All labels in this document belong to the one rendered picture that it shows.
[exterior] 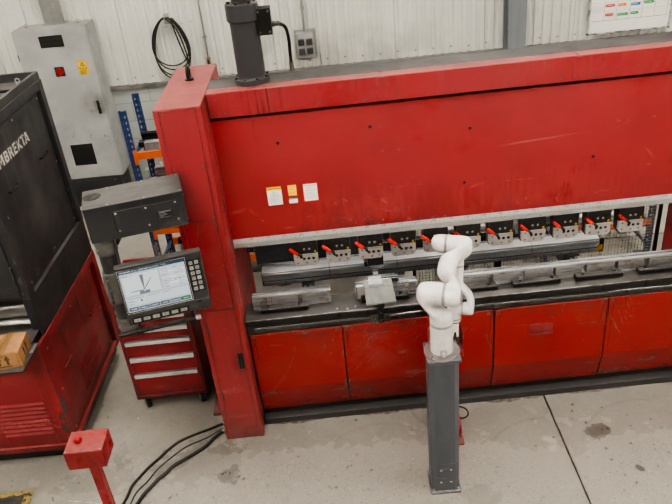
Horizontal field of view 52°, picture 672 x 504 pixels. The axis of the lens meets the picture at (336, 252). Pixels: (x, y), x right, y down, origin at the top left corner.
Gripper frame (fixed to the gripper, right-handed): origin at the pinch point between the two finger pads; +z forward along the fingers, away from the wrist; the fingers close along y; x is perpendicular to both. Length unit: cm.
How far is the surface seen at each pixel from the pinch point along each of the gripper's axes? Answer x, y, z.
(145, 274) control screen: -164, 24, -81
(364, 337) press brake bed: -55, -18, 11
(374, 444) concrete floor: -53, 16, 74
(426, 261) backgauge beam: -10, -62, -14
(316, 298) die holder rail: -83, -31, -14
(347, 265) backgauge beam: -63, -58, -18
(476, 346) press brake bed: 17.6, -21.8, 28.0
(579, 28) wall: 200, -467, -26
